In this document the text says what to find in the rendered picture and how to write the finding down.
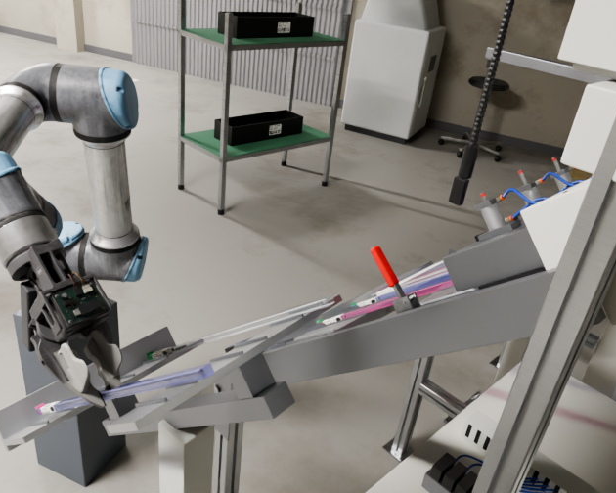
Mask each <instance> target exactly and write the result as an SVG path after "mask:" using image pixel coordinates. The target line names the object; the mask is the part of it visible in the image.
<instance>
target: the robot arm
mask: <svg viewBox="0 0 616 493"><path fill-rule="evenodd" d="M138 108H139V102H138V95H137V91H136V87H135V84H134V82H133V79H132V78H131V76H130V75H129V74H128V73H127V72H125V71H123V70H119V69H112V68H109V67H87V66H78V65H68V64H60V63H52V62H51V63H42V64H38V65H34V66H31V67H27V68H24V69H22V70H20V71H18V72H17V73H15V74H13V75H11V76H10V77H8V78H7V79H6V80H4V81H3V82H2V83H1V84H0V262H1V264H2V266H3V267H4V268H5V269H6V270H8V272H9V274H10V276H11V278H12V279H13V280H14V281H24V282H21V284H20V286H21V313H22V343H23V345H24V346H25V347H26V349H27V350H28V351H29V352H32V351H35V352H36V355H37V358H38V360H39V362H40V363H41V365H42V366H43V367H44V368H45V369H46V370H47V371H48V372H49V373H50V374H51V375H53V376H54V377H55V378H56V379H57V380H58V381H60V382H61V383H62V384H64V385H66V386H67V387H68V388H69V389H70V390H72V391H73V392H74V393H75V394H77V395H78V396H80V397H81V398H82V399H84V400H86V401H87V402H89V403H91V404H93V405H95V406H97V407H100V408H104V407H106V406H107V405H106V403H105V401H104V399H103V397H102V395H101V393H100V391H99V390H97V389H96V388H94V387H93V385H92V384H91V382H90V372H89V369H88V367H87V365H86V363H85V362H84V361H83V360H81V359H80V357H79V355H78V353H77V351H75V350H71V349H70V347H69V346H68V345H67V344H66V343H67V342H68V341H71V340H73V339H75V338H78V337H79V338H81V339H82V340H84V339H86V337H89V340H88V342H87V344H86V345H85V347H84V350H83V351H84V353H85V354H86V356H87V358H88V359H90V360H92V361H93V362H94V363H95V364H96V366H97V369H98V375H99V376H100V377H101V378H102V379H103V381H104V383H105V389H108V388H112V387H116V386H120V385H121V380H120V372H119V367H120V365H121V362H122V353H121V351H120V349H119V347H118V346H117V345H115V344H112V336H111V331H110V327H109V325H108V323H107V322H106V321H105V320H106V319H107V318H108V316H109V314H108V313H109V312H110V311H111V309H112V305H111V303H110V301H109V299H108V297H107V296H106V294H105V292H104V290H103V289H102V287H101V285H100V283H99V282H98V280H106V281H119V282H122V283H124V282H137V281H139V280H140V279H141V277H142V275H143V272H144V268H145V264H146V259H147V253H148V246H149V240H148V238H147V237H144V236H140V230H139V228H138V226H137V225H136V224H134V223H132V212H131V201H130V191H129V180H128V169H127V158H126V148H125V139H127V138H128V137H129V136H130V134H131V129H134V128H135V127H136V126H137V123H138V119H139V111H138ZM47 121H55V122H63V123H71V124H72V128H73V134H74V136H75V137H76V138H77V139H78V140H80V141H82V142H83V149H84V155H85V162H86V169H87V176H88V183H89V190H90V197H91V204H92V209H93V216H94V223H95V226H94V227H93V228H92V230H91V231H90V233H89V232H85V229H84V228H83V226H82V225H81V224H79V223H77V222H72V221H65V222H63V219H62V217H61V215H60V214H59V212H58V211H57V210H56V208H55V206H54V205H53V204H52V203H51V202H49V201H48V200H46V199H45V198H44V197H42V196H41V195H40V194H39V193H38V192H37V191H36V190H35V189H34V188H33V187H32V186H31V185H30V184H29V183H28V182H27V181H26V180H25V178H24V176H23V175H22V169H21V168H20V167H18V166H17V164H16V162H15V161H14V159H13V158H12V156H13V154H14V153H15V152H16V150H17V149H18V147H19V146H20V144H21V143H22V141H23V139H24V138H25V136H26V135H27V133H28V132H29V131H32V130H34V129H36V128H38V127H39V126H40V125H41V123H42V122H47ZM96 286H97V287H96ZM100 292H101V293H100ZM104 299H105V300H104Z"/></svg>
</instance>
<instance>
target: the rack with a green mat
mask: <svg viewBox="0 0 616 493"><path fill-rule="evenodd" d="M233 18H234V14H233V13H230V12H226V13H225V35H224V34H220V33H218V32H217V31H218V28H186V0H178V189H179V190H184V169H185V143H186V144H188V145H189V146H191V147H193V148H195V149H197V150H199V151H200V152H202V153H204V154H206V155H208V156H210V157H212V158H214V159H216V160H218V161H219V185H218V211H217V214H218V215H224V210H225V190H226V168H227V162H230V161H235V160H240V159H245V158H250V157H258V156H263V155H268V154H272V153H277V152H282V163H281V166H286V160H287V150H292V149H296V148H301V147H306V146H311V145H316V144H321V143H325V142H327V150H326V157H325V164H324V172H323V179H322V186H324V187H326V186H327V185H328V180H329V172H330V159H331V152H332V145H333V138H334V130H335V124H336V117H337V110H338V103H339V96H340V88H341V81H342V74H343V68H344V61H345V54H346V46H347V39H348V32H349V25H350V19H351V14H344V19H343V27H342V33H341V39H339V38H336V37H332V36H328V35H324V34H322V33H318V32H314V31H313V36H312V37H279V38H245V39H236V38H233ZM186 37H188V38H191V39H194V40H196V41H199V42H202V43H205V44H207V45H210V46H213V47H216V48H219V49H222V50H224V61H223V86H222V111H221V136H220V140H218V139H216V138H214V129H210V130H204V131H198V132H192V133H185V43H186ZM330 46H340V48H339V56H338V63H337V70H336V78H335V84H334V92H333V99H332V107H331V114H330V128H329V134H327V133H325V132H322V131H320V130H317V129H315V128H313V127H310V126H308V125H305V124H302V133H300V134H295V135H289V136H285V137H279V138H274V139H268V140H263V141H258V142H252V143H247V144H241V145H236V146H230V145H228V125H229V104H230V83H231V61H232V51H245V50H267V49H288V48H292V50H291V60H290V71H289V81H288V91H287V101H286V109H287V110H288V111H290V112H291V111H292V101H293V91H294V81H295V72H296V62H297V52H298V48H309V47H330Z"/></svg>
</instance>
